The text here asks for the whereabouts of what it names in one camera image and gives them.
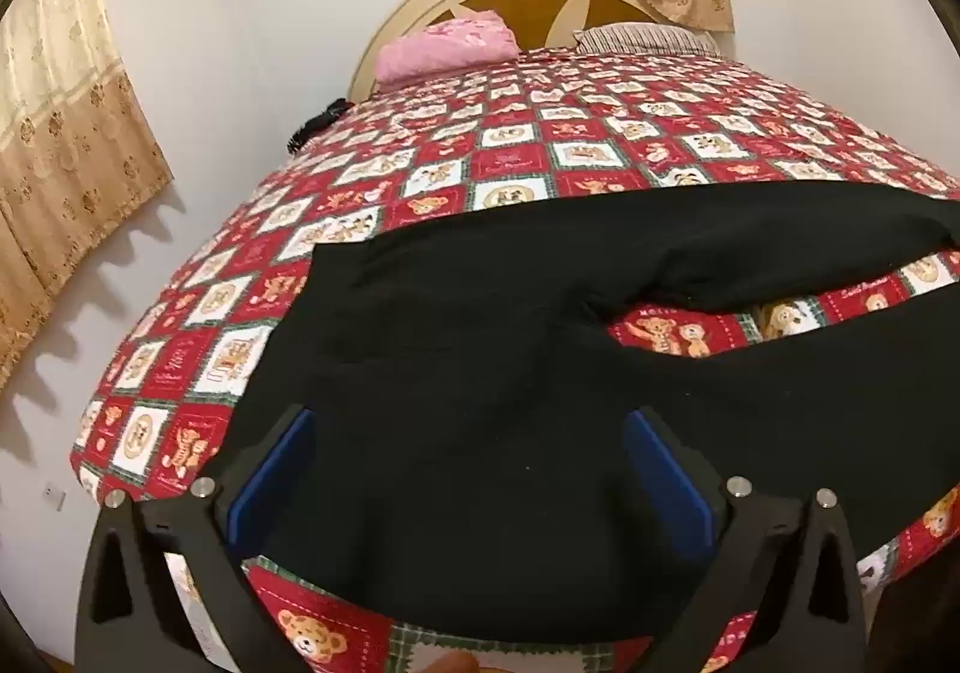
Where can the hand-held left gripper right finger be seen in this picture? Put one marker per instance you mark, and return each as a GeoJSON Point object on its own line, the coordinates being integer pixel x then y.
{"type": "Point", "coordinates": [667, 479]}

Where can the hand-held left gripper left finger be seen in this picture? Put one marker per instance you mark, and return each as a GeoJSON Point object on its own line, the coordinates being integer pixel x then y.
{"type": "Point", "coordinates": [274, 479]}

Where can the black pants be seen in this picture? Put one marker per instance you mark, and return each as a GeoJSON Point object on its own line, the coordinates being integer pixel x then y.
{"type": "Point", "coordinates": [465, 380]}

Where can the black hair brush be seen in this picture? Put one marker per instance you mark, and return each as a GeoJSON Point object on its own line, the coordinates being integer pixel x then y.
{"type": "Point", "coordinates": [319, 122]}

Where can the red printed bear blanket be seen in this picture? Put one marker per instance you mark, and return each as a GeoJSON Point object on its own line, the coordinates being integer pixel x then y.
{"type": "Point", "coordinates": [525, 141]}

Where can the striped pillow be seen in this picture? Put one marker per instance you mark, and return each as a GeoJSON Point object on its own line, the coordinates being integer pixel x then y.
{"type": "Point", "coordinates": [645, 37]}

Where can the pink pillow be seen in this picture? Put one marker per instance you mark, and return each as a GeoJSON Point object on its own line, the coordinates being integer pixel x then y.
{"type": "Point", "coordinates": [450, 43]}

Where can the cream wooden headboard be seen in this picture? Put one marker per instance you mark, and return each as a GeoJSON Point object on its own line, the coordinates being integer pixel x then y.
{"type": "Point", "coordinates": [540, 6]}

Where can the white wall socket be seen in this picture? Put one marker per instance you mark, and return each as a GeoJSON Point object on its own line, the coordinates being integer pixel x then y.
{"type": "Point", "coordinates": [54, 497]}

